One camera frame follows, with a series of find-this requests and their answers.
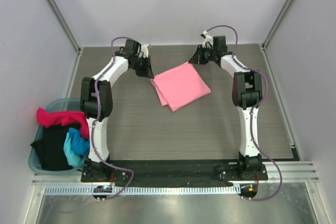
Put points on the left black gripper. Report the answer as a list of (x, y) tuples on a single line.
[(147, 72)]

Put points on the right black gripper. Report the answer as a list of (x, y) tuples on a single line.
[(200, 54)]

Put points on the light pink t-shirt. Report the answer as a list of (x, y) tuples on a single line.
[(179, 86)]

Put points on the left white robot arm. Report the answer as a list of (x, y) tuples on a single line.
[(96, 100)]

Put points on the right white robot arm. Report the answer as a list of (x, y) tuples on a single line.
[(246, 93)]

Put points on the teal laundry basket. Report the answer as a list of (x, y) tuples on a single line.
[(66, 104)]

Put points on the blue t-shirt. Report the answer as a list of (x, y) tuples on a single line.
[(75, 148)]

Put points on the magenta t-shirt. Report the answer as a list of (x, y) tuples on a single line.
[(63, 118)]

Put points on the black t-shirt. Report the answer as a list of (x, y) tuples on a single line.
[(47, 155)]

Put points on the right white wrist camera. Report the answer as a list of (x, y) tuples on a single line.
[(207, 40)]

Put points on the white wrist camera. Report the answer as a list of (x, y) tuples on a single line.
[(207, 40), (144, 53)]

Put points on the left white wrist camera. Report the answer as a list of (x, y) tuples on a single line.
[(144, 53)]

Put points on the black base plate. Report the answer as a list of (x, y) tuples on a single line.
[(177, 173)]

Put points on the white slotted cable duct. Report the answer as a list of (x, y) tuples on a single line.
[(104, 190)]

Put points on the right aluminium frame post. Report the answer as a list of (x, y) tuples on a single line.
[(281, 15)]

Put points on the aluminium frame post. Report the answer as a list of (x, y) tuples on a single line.
[(60, 19), (281, 15)]

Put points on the left aluminium frame post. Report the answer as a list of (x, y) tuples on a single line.
[(60, 19)]

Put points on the aluminium front rail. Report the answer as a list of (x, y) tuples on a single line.
[(292, 172)]

